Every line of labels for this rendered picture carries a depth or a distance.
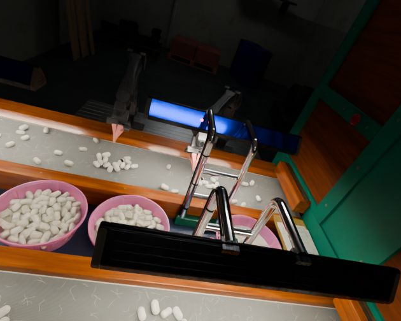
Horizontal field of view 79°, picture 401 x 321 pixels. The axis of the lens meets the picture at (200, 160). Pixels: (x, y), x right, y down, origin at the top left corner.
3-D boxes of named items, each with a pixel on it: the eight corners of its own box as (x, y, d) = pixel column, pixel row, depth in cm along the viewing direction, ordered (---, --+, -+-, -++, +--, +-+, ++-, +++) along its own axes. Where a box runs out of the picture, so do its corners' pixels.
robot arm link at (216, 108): (212, 123, 109) (245, 87, 123) (196, 114, 111) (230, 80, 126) (211, 140, 119) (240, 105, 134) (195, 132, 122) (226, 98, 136)
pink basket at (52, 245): (22, 192, 90) (18, 173, 85) (97, 205, 95) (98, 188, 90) (-31, 258, 69) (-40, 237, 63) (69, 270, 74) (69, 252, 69)
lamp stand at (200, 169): (175, 192, 115) (204, 106, 90) (216, 199, 118) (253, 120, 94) (174, 223, 99) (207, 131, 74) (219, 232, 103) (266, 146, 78)
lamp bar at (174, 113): (146, 109, 92) (149, 91, 88) (290, 146, 104) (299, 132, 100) (142, 118, 86) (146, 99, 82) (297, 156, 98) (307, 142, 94)
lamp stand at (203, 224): (170, 273, 82) (212, 175, 57) (225, 280, 86) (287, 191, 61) (165, 340, 67) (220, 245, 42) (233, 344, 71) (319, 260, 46)
